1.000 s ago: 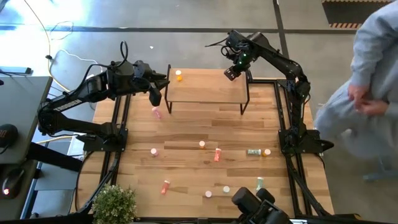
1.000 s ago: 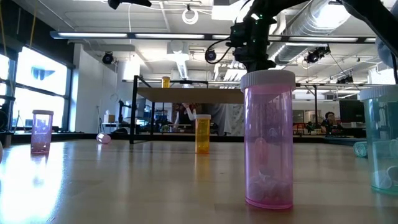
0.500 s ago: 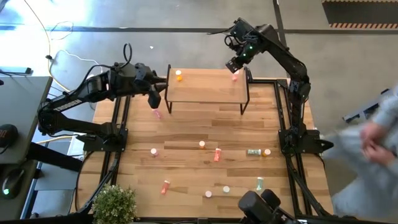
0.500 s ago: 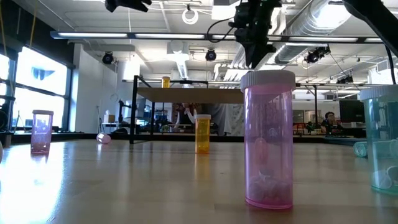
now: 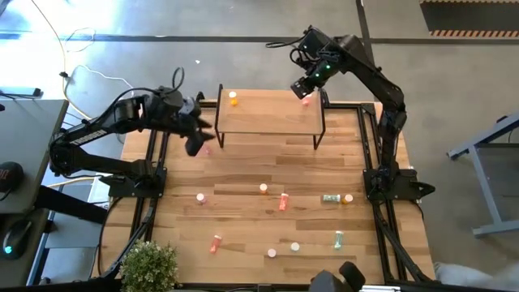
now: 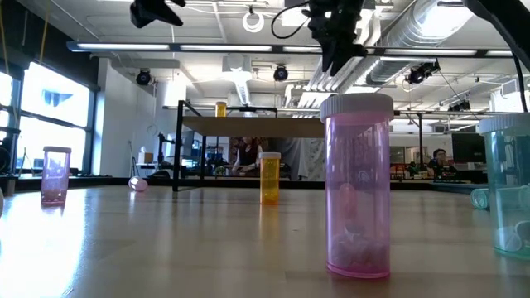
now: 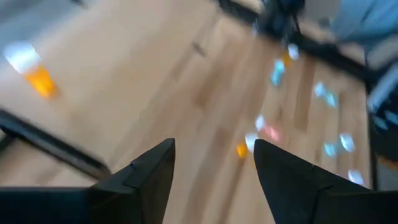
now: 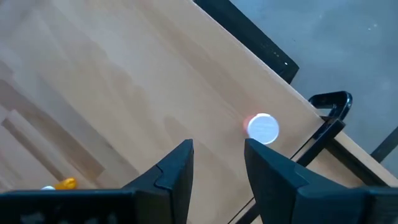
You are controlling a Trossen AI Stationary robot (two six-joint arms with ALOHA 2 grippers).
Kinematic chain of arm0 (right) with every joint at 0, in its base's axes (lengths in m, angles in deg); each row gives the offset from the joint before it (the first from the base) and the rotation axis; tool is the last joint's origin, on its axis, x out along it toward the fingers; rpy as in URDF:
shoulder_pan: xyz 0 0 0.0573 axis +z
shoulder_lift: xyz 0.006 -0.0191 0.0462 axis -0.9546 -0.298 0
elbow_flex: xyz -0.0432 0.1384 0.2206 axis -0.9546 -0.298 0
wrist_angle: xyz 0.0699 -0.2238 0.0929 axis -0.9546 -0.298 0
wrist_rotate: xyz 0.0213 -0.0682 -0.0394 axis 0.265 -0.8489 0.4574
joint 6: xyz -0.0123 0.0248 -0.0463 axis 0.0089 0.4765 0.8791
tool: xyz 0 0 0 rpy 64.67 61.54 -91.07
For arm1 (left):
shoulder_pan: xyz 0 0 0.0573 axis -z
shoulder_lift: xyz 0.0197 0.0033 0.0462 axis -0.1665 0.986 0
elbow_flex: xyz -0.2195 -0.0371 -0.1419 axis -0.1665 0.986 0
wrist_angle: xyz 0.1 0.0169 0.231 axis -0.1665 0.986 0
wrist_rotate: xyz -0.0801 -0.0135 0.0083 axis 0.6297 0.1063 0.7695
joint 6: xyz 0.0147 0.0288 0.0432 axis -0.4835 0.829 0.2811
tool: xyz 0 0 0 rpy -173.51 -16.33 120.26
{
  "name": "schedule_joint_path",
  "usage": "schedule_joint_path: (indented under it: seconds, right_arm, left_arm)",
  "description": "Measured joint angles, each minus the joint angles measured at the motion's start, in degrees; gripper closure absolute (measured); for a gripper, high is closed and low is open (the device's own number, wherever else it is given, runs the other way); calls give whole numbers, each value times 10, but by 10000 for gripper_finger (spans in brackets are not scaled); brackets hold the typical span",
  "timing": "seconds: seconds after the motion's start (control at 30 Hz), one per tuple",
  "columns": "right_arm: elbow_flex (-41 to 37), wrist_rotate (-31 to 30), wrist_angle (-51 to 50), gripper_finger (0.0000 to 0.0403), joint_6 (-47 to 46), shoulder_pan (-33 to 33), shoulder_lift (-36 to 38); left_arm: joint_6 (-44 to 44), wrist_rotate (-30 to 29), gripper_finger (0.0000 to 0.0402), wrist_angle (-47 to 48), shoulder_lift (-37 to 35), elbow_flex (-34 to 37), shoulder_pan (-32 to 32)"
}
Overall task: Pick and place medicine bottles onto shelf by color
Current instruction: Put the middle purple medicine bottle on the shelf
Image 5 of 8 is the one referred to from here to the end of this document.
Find black aluminium extrusion frame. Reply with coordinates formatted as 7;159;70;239
92;99;437;292

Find blue grey metal stand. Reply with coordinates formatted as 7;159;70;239
447;112;519;238

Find black mat hazard stripe edge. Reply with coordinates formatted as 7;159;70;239
419;0;519;38

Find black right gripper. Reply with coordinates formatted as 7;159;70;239
290;56;340;101

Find grey desk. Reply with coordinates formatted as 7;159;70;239
0;99;69;215

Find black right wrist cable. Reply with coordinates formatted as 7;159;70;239
265;35;309;49

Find white paper sheet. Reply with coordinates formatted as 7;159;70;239
87;173;119;204

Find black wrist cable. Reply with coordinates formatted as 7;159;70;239
265;35;309;49
170;66;187;91

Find white cable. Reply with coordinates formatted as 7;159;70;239
64;63;135;93

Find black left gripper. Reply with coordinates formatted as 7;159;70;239
178;92;216;157

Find black rounded object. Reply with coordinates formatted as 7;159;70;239
310;261;367;292

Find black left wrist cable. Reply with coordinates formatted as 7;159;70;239
170;66;187;91

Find wooden shelf black metal legs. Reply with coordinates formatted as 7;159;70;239
213;84;330;151

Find green artificial potted plant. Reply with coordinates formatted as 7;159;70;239
119;238;180;292

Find black round case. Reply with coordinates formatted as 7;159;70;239
0;161;24;194

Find black computer mouse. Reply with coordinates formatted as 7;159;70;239
2;218;33;260

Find yellow extension cable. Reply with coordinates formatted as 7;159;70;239
31;0;94;122

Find person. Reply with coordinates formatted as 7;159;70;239
433;261;519;292

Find black desk leg beam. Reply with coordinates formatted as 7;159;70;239
35;185;109;225

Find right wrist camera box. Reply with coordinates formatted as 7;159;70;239
302;25;337;58

